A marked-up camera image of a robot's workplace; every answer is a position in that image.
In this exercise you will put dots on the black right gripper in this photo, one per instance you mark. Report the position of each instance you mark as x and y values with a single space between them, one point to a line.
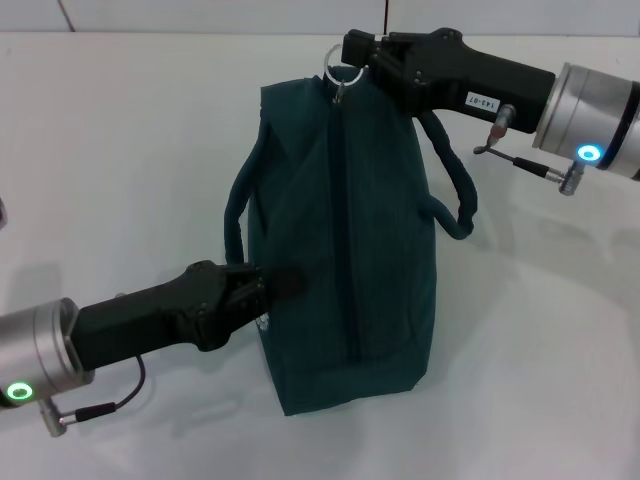
475 80

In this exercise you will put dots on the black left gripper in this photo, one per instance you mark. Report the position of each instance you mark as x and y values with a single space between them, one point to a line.
150 320

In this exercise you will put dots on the dark teal insulated lunch bag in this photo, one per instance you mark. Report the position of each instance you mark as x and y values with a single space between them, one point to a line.
325 250

